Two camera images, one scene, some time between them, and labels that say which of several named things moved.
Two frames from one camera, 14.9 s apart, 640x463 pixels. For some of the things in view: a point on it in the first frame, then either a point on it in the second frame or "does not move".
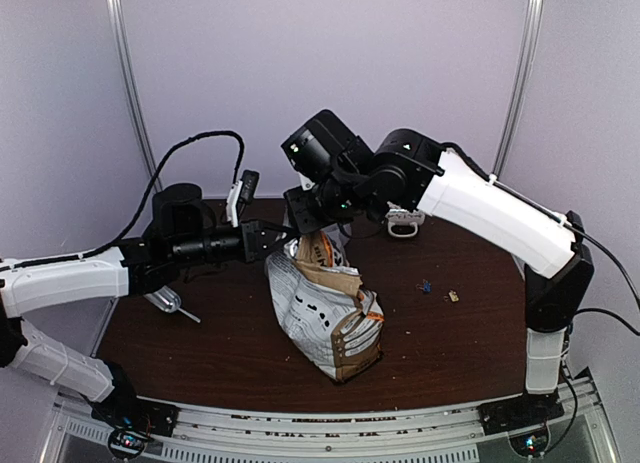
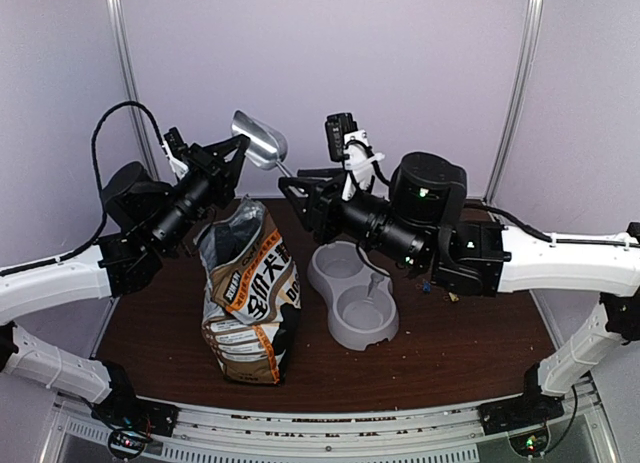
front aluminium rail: (437, 432) does not move
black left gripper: (253, 241) → (221, 175)
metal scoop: (169, 300) → (266, 148)
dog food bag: (323, 312) → (253, 294)
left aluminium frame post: (121, 32) does not move
